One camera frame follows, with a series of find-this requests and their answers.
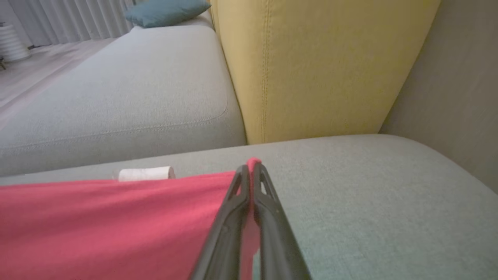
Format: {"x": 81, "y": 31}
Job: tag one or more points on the blue throw pillow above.
{"x": 165, "y": 11}

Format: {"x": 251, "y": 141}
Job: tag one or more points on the grey fabric sofa seat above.
{"x": 136, "y": 89}

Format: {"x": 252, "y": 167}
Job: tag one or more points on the taupe wall panel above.
{"x": 455, "y": 85}

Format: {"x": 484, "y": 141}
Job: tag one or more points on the yellow sofa backrest cushion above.
{"x": 319, "y": 66}

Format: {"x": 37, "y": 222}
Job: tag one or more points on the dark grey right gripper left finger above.
{"x": 229, "y": 225}

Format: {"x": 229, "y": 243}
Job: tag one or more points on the green plant in white pot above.
{"x": 11, "y": 42}

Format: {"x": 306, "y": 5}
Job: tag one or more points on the grey sofa cushion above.
{"x": 369, "y": 202}

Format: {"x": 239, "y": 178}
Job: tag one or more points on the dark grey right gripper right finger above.
{"x": 276, "y": 241}

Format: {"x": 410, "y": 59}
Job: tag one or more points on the grey pleated curtain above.
{"x": 78, "y": 17}

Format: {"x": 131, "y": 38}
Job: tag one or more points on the red Bulls basketball jersey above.
{"x": 116, "y": 225}

